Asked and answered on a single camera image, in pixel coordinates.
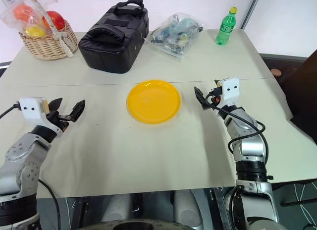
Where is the clear bag of small items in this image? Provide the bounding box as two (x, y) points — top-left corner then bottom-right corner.
(146, 12), (205, 59)

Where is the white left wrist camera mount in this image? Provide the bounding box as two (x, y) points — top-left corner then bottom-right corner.
(19, 97), (63, 137)

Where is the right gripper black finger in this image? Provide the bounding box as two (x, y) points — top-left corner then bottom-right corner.
(194, 86), (211, 110)

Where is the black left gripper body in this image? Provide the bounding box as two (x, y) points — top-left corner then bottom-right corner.
(46, 110), (73, 132)

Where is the silver robot leg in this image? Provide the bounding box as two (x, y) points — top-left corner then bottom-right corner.
(102, 193), (131, 223)
(172, 189), (200, 228)

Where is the yellow lemon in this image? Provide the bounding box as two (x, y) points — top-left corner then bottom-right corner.
(25, 26), (47, 37)

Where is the green plastic soda bottle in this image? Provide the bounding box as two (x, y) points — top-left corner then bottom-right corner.
(215, 6), (238, 46)

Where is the red apple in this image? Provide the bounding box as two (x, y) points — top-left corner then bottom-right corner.
(42, 10), (66, 30)

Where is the dark rounded robot torso rim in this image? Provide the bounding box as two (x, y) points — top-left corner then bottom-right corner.
(80, 219), (201, 230)

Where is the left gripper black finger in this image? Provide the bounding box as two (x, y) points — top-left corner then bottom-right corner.
(59, 99), (86, 123)
(48, 98), (63, 112)

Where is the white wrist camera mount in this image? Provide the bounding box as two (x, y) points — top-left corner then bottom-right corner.
(19, 97), (63, 137)
(221, 77), (241, 104)

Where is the dark side table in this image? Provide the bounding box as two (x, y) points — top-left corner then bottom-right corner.
(259, 53), (309, 80)

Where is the black padded carry bag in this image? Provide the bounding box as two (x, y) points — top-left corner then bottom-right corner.
(78, 0), (150, 74)

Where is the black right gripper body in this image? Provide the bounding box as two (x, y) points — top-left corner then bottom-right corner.
(207, 79), (223, 105)

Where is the orange round fruit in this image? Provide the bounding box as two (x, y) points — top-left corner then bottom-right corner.
(13, 4), (34, 22)

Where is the woven wicker basket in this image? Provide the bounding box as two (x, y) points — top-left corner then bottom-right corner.
(19, 19), (79, 61)

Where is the clear plastic fruit bag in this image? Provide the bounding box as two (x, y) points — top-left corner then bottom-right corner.
(0, 0), (60, 34)

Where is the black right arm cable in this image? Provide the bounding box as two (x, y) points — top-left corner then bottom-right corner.
(205, 95), (269, 170)

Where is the beige table cloth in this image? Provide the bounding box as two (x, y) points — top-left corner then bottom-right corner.
(0, 29), (317, 199)

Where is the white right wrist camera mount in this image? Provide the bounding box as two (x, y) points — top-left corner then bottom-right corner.
(221, 77), (241, 104)

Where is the dark brown cabinet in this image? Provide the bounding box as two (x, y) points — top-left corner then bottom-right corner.
(281, 50), (317, 147)

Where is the yellow round plastic plate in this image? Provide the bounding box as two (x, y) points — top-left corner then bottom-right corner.
(126, 79), (182, 124)

